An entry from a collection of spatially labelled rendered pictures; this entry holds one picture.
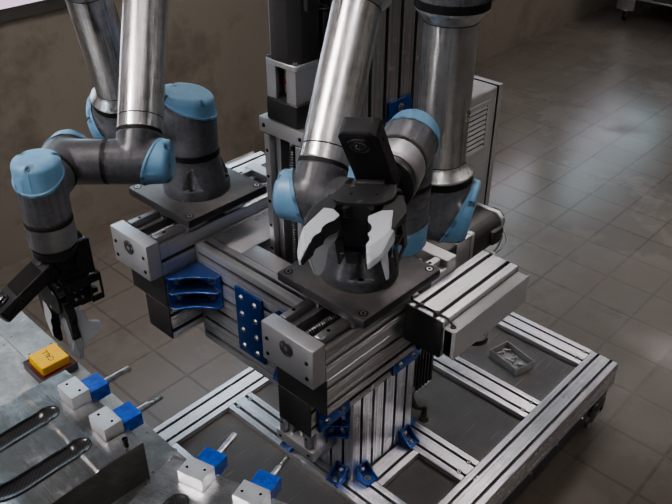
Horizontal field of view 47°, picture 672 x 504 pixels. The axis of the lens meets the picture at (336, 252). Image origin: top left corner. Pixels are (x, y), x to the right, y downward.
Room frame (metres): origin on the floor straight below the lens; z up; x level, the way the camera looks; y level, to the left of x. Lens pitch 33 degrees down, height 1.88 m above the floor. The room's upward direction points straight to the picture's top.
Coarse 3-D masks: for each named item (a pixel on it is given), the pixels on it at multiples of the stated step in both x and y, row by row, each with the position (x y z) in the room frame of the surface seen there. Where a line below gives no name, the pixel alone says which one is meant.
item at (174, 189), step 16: (176, 160) 1.51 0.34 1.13; (192, 160) 1.51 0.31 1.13; (208, 160) 1.52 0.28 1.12; (176, 176) 1.51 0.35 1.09; (192, 176) 1.51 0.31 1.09; (208, 176) 1.51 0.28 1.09; (224, 176) 1.54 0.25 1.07; (176, 192) 1.50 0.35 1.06; (192, 192) 1.49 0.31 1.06; (208, 192) 1.50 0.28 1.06; (224, 192) 1.53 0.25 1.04
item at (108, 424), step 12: (108, 408) 0.98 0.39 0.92; (120, 408) 0.99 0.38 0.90; (132, 408) 0.99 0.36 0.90; (144, 408) 1.00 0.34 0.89; (96, 420) 0.95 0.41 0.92; (108, 420) 0.95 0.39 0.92; (120, 420) 0.95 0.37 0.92; (132, 420) 0.97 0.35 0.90; (96, 432) 0.95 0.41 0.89; (108, 432) 0.93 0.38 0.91; (120, 432) 0.95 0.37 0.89
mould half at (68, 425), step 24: (48, 384) 1.07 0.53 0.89; (0, 408) 1.01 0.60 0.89; (24, 408) 1.01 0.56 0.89; (96, 408) 1.01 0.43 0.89; (0, 432) 0.95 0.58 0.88; (48, 432) 0.95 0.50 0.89; (72, 432) 0.95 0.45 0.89; (0, 456) 0.90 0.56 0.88; (24, 456) 0.90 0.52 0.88; (96, 456) 0.89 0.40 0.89; (120, 456) 0.90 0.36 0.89; (144, 456) 0.92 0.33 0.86; (0, 480) 0.85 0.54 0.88; (48, 480) 0.85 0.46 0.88; (72, 480) 0.85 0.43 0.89; (96, 480) 0.86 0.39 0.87; (120, 480) 0.89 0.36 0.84; (144, 480) 0.92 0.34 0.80
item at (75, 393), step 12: (96, 372) 1.09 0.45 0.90; (120, 372) 1.10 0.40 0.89; (60, 384) 1.04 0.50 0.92; (72, 384) 1.04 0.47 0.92; (84, 384) 1.05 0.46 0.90; (96, 384) 1.05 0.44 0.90; (108, 384) 1.06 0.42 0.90; (60, 396) 1.03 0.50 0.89; (72, 396) 1.01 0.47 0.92; (84, 396) 1.02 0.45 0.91; (96, 396) 1.04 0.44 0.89; (72, 408) 1.01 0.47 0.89
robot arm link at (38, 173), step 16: (16, 160) 1.04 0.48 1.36; (32, 160) 1.04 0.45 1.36; (48, 160) 1.04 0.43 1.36; (16, 176) 1.02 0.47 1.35; (32, 176) 1.02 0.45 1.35; (48, 176) 1.03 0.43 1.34; (64, 176) 1.05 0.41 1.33; (16, 192) 1.02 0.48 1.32; (32, 192) 1.01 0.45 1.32; (48, 192) 1.02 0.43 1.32; (64, 192) 1.05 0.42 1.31; (32, 208) 1.02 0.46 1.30; (48, 208) 1.02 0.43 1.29; (64, 208) 1.04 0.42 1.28; (32, 224) 1.02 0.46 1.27; (48, 224) 1.02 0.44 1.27; (64, 224) 1.03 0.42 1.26
